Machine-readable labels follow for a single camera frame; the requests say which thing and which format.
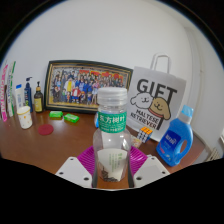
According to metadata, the pink long box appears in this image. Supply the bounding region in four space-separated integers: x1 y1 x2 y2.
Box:
0 63 9 123

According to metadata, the small snack packet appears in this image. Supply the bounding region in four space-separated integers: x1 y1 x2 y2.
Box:
130 134 143 149

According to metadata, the framed group photo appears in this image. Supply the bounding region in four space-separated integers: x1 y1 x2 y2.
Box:
43 59 134 115

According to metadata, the white paper gift bag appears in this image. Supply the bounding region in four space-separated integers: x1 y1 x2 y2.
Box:
126 52 187 141

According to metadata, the colourful puzzle cube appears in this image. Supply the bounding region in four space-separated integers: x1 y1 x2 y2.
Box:
136 126 154 144

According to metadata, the flat round red coaster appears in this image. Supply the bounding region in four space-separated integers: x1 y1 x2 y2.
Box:
37 123 55 136

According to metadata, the clear green-labelled plastic bottle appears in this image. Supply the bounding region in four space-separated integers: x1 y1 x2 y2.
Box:
92 86 132 190

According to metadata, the white radiator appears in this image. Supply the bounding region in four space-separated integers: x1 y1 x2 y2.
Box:
208 146 223 161

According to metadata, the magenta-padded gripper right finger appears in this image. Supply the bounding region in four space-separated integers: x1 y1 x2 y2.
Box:
128 145 171 189

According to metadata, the blue detergent bottle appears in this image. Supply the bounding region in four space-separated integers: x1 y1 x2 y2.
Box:
155 104 195 167

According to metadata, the small green packet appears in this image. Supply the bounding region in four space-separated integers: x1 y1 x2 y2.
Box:
49 110 64 119
63 113 80 123

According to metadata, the amber yellow-labelled pump bottle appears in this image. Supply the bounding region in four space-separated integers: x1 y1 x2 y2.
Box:
33 81 44 113

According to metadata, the white green long box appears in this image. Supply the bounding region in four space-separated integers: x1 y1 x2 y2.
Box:
6 60 17 118

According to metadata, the dark blue pump bottle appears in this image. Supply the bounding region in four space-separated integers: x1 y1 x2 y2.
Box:
23 76 34 113

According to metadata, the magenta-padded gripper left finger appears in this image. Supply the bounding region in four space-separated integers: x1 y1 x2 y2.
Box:
55 145 98 189

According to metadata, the white blue-capped bottle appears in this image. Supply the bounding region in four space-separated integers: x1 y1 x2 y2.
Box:
14 83 25 113

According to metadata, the white yellow-rimmed cup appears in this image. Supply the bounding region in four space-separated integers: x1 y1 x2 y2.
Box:
16 105 34 130

